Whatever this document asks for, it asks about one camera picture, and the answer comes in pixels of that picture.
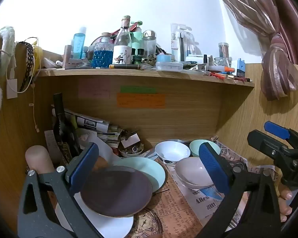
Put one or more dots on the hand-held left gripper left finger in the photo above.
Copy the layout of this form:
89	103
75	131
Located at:
85	163

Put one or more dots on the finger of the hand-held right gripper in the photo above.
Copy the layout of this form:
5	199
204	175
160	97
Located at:
265	142
278	129

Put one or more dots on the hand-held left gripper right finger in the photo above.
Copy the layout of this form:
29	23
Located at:
211	166

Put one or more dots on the pale lilac bowl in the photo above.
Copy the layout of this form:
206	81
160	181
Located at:
191	173

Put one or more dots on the mint green bowl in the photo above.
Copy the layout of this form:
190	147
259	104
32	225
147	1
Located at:
195	148

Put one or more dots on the dark brown plate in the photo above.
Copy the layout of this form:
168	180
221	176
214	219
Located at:
116	191

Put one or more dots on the white bowl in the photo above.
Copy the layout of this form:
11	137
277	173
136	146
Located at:
172	150

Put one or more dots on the mint green plate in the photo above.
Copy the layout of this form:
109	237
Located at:
154	173

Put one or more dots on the white plate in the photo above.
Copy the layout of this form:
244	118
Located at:
109	224

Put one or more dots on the person's right hand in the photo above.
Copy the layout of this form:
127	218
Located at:
286	195

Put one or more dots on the white paper sheet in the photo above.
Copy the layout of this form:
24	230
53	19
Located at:
104	148

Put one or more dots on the dark wine bottle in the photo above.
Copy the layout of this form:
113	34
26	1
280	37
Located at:
63	133

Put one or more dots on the colour newspaper sheet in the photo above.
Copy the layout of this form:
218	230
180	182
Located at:
208	203

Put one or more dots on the pile of newspapers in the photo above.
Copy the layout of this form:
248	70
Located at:
94	126

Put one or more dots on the small bowl of trinkets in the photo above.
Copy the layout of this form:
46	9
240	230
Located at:
130	152

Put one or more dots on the small white box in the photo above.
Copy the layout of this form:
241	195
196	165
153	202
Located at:
130	140

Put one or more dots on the blue and white box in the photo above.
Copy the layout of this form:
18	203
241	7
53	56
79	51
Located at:
241	68

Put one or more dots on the striped pink curtain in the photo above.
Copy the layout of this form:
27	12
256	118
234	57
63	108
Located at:
275	54

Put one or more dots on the pink sticky note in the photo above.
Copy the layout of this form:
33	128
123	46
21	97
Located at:
94	88

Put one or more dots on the orange marker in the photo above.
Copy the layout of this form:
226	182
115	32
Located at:
224	68

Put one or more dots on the red pen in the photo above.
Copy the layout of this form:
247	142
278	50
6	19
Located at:
217	75

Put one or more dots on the orange sticky note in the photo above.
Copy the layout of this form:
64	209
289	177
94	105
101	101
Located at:
140	101

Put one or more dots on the small glass jar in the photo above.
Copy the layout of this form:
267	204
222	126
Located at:
221	62

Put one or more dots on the green sticky note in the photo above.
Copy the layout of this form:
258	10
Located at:
137	90

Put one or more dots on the clear tube of coloured sticks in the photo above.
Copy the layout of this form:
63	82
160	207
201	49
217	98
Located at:
223	50

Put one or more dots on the black and gold pen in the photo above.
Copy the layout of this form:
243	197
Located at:
124	66

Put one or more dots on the glass jar of blue beads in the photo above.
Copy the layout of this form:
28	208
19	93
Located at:
103	57

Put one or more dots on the clear plastic box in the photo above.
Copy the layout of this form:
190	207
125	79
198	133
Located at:
169	66

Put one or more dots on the brown cardboard tube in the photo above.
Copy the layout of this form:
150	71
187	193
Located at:
67	55

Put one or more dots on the small light blue box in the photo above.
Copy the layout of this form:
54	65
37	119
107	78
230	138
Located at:
164	58

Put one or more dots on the yellow cloth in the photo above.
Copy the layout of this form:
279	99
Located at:
38	54

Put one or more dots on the tall blue liquid bottle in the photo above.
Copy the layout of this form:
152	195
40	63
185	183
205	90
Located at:
78	44

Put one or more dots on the clear bottle with illustrated label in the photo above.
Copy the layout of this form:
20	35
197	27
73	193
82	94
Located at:
123	49

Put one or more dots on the white blister package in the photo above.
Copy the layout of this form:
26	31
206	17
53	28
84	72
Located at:
178	42

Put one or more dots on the green pump bottle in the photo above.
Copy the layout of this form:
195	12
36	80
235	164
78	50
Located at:
137	39

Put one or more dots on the clear jar with silver cap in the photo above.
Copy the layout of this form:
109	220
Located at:
149	43

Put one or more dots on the white fluffy towel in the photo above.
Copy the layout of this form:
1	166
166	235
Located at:
6	44

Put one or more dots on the white wall charger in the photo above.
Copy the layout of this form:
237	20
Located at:
12	88

